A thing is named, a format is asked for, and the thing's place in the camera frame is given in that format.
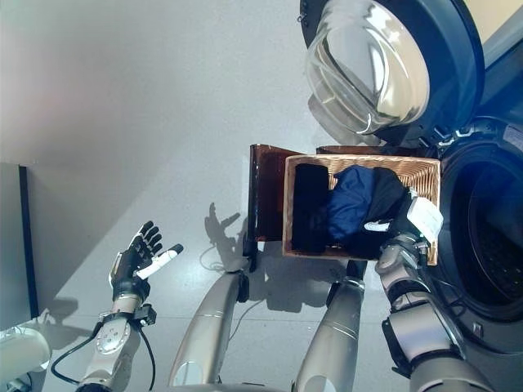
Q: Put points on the blue garment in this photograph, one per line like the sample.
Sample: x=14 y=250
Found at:
x=351 y=204

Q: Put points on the rectangular wicker laundry basket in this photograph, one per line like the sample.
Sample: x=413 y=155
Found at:
x=425 y=171

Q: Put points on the black garment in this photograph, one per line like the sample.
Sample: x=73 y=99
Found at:
x=388 y=192
x=310 y=208

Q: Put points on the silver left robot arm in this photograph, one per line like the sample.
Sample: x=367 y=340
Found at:
x=110 y=343

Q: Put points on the right robot leg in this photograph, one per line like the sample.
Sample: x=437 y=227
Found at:
x=331 y=335

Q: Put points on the grey robot torso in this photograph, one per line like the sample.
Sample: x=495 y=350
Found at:
x=233 y=388

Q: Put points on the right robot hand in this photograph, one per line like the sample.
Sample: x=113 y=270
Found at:
x=425 y=218

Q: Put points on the white rounded device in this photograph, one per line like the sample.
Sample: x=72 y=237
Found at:
x=20 y=351

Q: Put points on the white counter cabinet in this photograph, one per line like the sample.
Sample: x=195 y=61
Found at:
x=504 y=16

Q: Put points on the round glass washer door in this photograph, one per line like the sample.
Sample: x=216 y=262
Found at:
x=388 y=65

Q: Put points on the grey cabinet black edge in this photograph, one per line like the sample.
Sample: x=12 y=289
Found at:
x=14 y=241

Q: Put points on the folded black garment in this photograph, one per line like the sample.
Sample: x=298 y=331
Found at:
x=310 y=208

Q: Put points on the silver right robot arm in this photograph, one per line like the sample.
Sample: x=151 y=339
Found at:
x=425 y=326

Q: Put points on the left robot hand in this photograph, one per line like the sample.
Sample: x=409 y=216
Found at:
x=128 y=271

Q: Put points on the glossy brown stool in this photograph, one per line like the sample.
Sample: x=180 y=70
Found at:
x=267 y=196

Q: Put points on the dark grey washing machine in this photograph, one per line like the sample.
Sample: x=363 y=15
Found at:
x=490 y=228

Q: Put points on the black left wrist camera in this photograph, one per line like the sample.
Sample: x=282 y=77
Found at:
x=147 y=315

